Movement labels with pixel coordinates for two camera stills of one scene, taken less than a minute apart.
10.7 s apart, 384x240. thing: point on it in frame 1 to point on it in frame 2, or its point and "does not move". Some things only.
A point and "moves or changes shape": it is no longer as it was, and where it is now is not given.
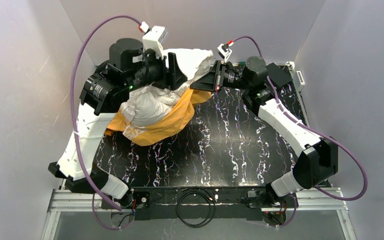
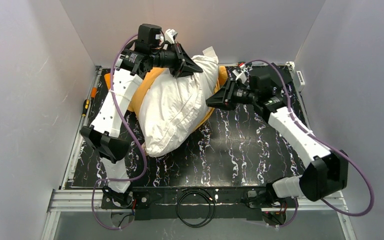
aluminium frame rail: x=321 y=199 does not move
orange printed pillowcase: x=163 y=127 moves or changes shape
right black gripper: x=218 y=76 to x=228 y=94
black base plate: x=201 y=203 does not move
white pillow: x=145 y=107 moves or changes shape
